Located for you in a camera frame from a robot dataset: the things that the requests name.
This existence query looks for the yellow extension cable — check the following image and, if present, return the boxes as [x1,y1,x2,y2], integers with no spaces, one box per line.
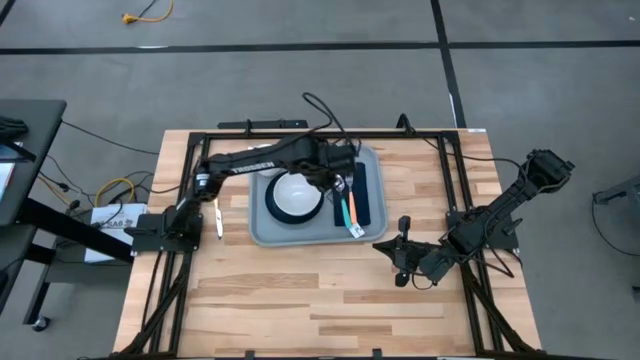
[121,0,175,25]

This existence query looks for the thin black table cable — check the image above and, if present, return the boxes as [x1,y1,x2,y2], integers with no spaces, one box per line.
[419,135,531,177]

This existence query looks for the orange-handled fork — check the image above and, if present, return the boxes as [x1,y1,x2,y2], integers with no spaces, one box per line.
[343,172,360,226]

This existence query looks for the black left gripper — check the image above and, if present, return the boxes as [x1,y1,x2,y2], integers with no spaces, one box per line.
[306,142,347,197]

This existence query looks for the navy cloth napkin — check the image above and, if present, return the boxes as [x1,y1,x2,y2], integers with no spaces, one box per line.
[332,161,373,239]

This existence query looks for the black flat metal bar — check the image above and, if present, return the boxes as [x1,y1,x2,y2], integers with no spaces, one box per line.
[216,118,310,131]

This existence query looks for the teal-handled spoon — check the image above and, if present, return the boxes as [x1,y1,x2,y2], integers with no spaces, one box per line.
[333,173,355,230]

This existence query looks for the white ribbed bowl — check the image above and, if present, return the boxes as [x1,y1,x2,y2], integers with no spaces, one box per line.
[272,171,323,218]

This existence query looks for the white cardboard box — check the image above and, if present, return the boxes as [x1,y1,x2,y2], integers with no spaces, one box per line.
[83,201,150,265]

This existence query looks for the black floor cable loop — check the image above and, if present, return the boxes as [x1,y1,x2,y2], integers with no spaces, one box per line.
[589,192,640,263]

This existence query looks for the yellow coiled cable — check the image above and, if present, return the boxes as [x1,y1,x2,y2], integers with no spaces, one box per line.
[93,177,137,207]

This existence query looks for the white and blue papers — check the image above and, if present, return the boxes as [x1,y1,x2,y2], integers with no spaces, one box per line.
[0,143,17,202]

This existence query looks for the black side desk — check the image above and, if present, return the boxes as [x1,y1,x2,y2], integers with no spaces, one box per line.
[0,98,137,333]

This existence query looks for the black left wrist camera cable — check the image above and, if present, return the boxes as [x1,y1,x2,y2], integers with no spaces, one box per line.
[301,91,362,151]

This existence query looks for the dark teal plate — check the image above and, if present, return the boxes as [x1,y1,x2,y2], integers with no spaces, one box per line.
[264,168,327,225]

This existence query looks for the grey chair base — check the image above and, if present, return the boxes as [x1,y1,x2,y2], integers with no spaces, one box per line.
[591,174,640,207]

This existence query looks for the grey plastic tray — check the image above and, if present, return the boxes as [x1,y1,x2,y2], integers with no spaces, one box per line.
[248,143,390,248]

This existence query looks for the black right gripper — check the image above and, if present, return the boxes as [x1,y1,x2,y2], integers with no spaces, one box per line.
[371,214,451,290]

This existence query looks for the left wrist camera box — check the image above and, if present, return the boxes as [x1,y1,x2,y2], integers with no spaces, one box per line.
[333,143,360,174]

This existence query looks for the thin black floor cable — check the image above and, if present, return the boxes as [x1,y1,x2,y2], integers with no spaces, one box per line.
[60,119,162,157]

